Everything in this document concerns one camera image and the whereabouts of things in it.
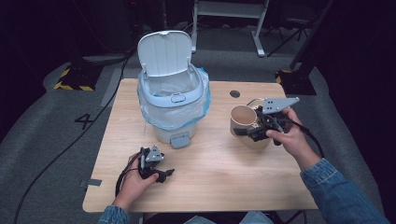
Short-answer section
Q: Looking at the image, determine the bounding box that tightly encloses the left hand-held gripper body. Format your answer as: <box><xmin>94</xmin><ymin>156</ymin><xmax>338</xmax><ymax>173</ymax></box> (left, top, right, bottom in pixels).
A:
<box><xmin>137</xmin><ymin>145</ymin><xmax>166</xmax><ymax>180</ymax></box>

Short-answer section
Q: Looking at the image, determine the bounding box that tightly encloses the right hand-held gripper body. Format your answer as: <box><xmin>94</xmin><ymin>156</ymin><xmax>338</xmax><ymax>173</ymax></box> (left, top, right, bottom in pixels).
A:
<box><xmin>253</xmin><ymin>96</ymin><xmax>301</xmax><ymax>147</ymax></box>

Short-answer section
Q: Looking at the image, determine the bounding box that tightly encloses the brown paper cup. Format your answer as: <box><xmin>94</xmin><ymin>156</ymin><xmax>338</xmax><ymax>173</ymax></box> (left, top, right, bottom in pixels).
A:
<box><xmin>229</xmin><ymin>105</ymin><xmax>260</xmax><ymax>138</ymax></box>

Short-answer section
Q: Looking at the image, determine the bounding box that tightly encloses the beige canister with strainer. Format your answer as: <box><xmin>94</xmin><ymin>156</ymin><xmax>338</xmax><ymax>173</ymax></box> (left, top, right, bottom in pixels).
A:
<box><xmin>237</xmin><ymin>98</ymin><xmax>281</xmax><ymax>149</ymax></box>

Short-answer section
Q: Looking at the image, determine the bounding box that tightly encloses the blue plastic trash bag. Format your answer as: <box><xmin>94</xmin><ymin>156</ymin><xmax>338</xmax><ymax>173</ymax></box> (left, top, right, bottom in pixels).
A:
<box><xmin>137</xmin><ymin>66</ymin><xmax>212</xmax><ymax>132</ymax></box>

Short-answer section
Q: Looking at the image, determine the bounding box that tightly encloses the white pedal trash bin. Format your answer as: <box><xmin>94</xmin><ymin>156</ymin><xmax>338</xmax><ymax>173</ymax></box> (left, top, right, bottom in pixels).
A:
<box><xmin>136</xmin><ymin>30</ymin><xmax>212</xmax><ymax>150</ymax></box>

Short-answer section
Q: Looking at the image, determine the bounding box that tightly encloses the person's left hand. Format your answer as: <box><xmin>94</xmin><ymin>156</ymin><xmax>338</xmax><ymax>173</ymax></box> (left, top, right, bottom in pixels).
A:
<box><xmin>112</xmin><ymin>152</ymin><xmax>160</xmax><ymax>213</ymax></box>

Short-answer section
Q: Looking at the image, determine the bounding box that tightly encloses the person's right hand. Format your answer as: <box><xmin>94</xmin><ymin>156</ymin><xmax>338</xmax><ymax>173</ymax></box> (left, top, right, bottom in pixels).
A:
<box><xmin>264</xmin><ymin>106</ymin><xmax>322</xmax><ymax>172</ymax></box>

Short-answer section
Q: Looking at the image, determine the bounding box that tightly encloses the black stand base striped edge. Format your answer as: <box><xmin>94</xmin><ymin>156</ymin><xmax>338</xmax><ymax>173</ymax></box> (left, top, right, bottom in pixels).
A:
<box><xmin>275</xmin><ymin>69</ymin><xmax>318</xmax><ymax>96</ymax></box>
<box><xmin>53</xmin><ymin>63</ymin><xmax>105</xmax><ymax>92</ymax></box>

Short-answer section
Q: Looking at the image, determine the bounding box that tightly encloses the grey tape piece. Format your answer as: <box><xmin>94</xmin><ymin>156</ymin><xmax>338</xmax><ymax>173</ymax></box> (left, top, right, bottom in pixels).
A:
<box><xmin>78</xmin><ymin>178</ymin><xmax>103</xmax><ymax>188</ymax></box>

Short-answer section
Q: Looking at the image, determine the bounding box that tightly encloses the black tripod stand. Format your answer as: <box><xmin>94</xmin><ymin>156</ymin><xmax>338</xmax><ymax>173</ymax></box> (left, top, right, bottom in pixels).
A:
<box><xmin>265</xmin><ymin>12</ymin><xmax>314</xmax><ymax>58</ymax></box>

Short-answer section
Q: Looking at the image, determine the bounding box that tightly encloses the long grey floor tape strip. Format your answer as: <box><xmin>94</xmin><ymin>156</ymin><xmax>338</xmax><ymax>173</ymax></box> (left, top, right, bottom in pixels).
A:
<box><xmin>100</xmin><ymin>67</ymin><xmax>124</xmax><ymax>108</ymax></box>

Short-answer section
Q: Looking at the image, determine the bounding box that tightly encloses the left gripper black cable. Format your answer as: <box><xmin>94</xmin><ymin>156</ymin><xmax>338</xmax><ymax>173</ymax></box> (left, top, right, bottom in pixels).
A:
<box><xmin>114</xmin><ymin>151</ymin><xmax>143</xmax><ymax>198</ymax></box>

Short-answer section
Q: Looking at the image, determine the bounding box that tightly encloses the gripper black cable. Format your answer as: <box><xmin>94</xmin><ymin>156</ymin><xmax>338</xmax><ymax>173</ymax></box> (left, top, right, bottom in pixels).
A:
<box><xmin>281</xmin><ymin>118</ymin><xmax>325</xmax><ymax>159</ymax></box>
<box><xmin>114</xmin><ymin>151</ymin><xmax>143</xmax><ymax>198</ymax></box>

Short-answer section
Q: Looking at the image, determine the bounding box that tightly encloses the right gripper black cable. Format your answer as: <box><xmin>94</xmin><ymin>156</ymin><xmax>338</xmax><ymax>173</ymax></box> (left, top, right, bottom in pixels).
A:
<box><xmin>281</xmin><ymin>118</ymin><xmax>325</xmax><ymax>159</ymax></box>

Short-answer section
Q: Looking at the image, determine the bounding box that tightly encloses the black floor cable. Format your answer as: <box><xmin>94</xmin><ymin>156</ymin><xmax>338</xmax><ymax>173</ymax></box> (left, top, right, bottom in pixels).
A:
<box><xmin>12</xmin><ymin>46</ymin><xmax>139</xmax><ymax>224</ymax></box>

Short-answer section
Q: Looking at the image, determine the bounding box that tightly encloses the white desk frame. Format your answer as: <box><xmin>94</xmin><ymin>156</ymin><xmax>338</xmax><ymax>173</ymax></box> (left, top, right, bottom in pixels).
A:
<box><xmin>189</xmin><ymin>0</ymin><xmax>271</xmax><ymax>58</ymax></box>

